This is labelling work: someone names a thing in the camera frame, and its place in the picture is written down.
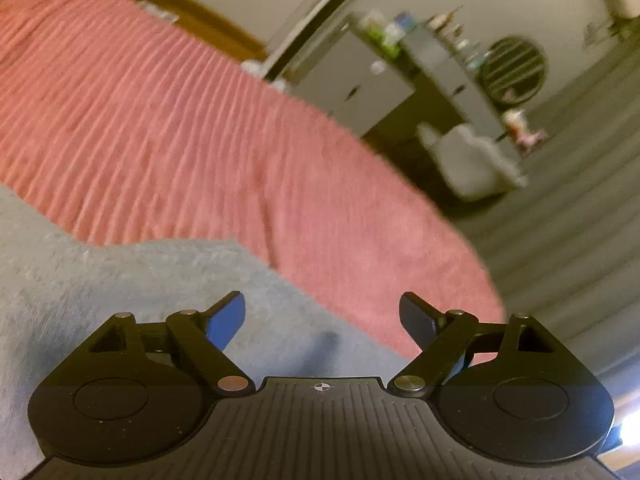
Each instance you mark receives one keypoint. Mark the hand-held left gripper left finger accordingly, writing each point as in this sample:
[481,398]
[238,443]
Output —
[227,320]

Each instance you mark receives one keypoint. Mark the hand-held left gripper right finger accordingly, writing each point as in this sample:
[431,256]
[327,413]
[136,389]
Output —
[415,315]

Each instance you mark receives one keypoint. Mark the grey pants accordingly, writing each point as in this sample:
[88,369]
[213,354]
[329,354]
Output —
[100,280]

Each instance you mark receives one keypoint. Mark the white laundry basket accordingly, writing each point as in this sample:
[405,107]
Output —
[470,165]

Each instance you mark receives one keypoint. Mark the pink ribbed blanket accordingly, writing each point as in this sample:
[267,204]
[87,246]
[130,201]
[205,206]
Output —
[200,135]

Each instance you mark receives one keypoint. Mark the small colourful toy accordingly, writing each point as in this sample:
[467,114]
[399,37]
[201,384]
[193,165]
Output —
[522,130]

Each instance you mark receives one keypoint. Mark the white cabinet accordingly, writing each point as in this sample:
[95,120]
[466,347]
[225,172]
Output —
[365,95]

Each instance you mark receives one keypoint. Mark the row of small bottles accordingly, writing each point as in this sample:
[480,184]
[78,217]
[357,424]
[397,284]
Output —
[457,40]

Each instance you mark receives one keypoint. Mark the green box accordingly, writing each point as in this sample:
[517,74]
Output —
[382,32]

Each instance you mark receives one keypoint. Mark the white door frame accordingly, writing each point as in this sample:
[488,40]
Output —
[320,15]

